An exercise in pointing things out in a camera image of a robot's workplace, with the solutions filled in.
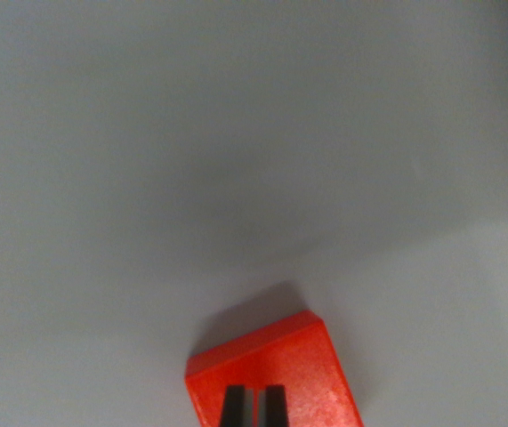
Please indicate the red cube block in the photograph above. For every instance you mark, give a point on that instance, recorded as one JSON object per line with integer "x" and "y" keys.
{"x": 307, "y": 378}

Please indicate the white plastic tray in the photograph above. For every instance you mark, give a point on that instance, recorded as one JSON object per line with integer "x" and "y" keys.
{"x": 253, "y": 155}

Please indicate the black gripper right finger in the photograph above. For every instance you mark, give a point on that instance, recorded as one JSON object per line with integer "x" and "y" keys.
{"x": 275, "y": 407}

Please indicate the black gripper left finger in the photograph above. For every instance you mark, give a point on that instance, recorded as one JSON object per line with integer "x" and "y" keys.
{"x": 234, "y": 407}

